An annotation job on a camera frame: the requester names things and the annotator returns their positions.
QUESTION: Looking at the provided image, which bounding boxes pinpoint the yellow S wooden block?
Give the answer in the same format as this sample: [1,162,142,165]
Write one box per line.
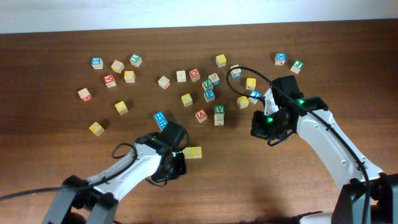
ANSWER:
[183,147,194,159]

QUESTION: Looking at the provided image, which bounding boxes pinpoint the yellow plain wooden block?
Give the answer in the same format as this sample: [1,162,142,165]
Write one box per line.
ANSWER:
[192,146,203,159]

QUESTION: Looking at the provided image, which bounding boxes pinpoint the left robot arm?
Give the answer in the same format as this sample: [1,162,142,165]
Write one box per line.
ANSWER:
[44,121,188,223]

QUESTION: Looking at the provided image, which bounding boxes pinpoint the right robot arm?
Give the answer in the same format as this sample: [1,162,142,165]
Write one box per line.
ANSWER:
[251,75,397,223]

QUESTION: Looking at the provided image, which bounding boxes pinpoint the blue I leaf wooden block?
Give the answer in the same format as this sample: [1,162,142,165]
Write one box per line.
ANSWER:
[248,90,261,104]

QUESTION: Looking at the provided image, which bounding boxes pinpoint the yellow E wooden block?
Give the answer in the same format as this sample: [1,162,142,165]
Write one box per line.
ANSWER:
[237,96,249,109]

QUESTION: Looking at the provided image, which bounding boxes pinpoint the blue T wooden block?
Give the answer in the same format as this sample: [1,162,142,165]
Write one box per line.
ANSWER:
[157,119,168,130]

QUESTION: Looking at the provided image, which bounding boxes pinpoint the yellow top wooden block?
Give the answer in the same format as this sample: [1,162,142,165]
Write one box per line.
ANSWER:
[246,78,256,90]

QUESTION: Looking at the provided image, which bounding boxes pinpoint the snail drawing wooden block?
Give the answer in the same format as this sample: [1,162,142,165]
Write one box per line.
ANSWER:
[154,111,165,123]

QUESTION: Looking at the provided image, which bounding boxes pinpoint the plain drawing wooden block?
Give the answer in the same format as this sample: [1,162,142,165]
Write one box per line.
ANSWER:
[214,114,224,126]

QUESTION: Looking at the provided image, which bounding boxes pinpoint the green V wooden block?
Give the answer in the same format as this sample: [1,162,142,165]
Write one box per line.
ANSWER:
[215,105,225,114]

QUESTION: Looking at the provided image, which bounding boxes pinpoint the red A wooden block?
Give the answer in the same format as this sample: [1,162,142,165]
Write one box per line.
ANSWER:
[195,109,208,123]

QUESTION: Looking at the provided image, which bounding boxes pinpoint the green J wooden block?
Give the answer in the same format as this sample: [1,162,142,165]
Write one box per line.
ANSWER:
[290,60,304,74]

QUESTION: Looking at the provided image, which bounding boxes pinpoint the blue D wooden block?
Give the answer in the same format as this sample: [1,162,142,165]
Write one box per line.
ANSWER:
[231,65,242,78]

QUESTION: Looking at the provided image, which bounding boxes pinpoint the blue X wooden block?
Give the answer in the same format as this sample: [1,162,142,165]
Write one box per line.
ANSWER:
[274,52,287,65]

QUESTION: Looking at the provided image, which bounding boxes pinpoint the yellow C wooden block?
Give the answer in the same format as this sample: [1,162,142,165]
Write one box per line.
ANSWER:
[181,93,193,107]

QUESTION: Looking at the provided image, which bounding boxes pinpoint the blue P wooden block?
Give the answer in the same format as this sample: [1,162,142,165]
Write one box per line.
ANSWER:
[204,90,215,103]

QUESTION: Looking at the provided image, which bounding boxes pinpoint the blue L feather wooden block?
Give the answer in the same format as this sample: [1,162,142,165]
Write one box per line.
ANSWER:
[208,73,220,86]

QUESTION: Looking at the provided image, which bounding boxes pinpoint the yellow tilted wooden block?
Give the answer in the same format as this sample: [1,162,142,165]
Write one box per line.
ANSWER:
[115,101,129,115]

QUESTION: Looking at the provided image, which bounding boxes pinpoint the green Z wooden block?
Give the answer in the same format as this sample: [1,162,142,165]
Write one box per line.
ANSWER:
[202,79,213,91]

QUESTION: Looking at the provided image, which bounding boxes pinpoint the yellow lower left wooden block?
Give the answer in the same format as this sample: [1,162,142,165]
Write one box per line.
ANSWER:
[89,121,104,136]

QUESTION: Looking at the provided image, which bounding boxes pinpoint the red I wooden block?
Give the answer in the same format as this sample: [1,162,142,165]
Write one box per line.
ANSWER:
[158,76,170,90]

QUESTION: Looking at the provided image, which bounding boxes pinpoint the red O wooden block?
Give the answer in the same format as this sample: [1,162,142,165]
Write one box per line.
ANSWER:
[189,68,201,82]

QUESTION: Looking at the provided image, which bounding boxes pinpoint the red K wooden block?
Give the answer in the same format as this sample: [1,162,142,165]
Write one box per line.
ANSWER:
[103,74,116,88]

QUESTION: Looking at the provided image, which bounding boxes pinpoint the green L far wooden block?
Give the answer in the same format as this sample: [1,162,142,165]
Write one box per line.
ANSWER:
[129,54,142,67]

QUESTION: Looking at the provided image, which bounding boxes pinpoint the red side wooden block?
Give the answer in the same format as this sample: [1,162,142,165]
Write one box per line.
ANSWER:
[78,88,93,102]

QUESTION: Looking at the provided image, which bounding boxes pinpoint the plain tan wooden block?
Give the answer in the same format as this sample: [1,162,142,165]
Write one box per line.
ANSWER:
[111,60,124,73]

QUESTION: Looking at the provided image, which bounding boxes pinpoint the blue S wooden block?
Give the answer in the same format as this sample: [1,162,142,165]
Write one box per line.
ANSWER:
[91,57,103,70]

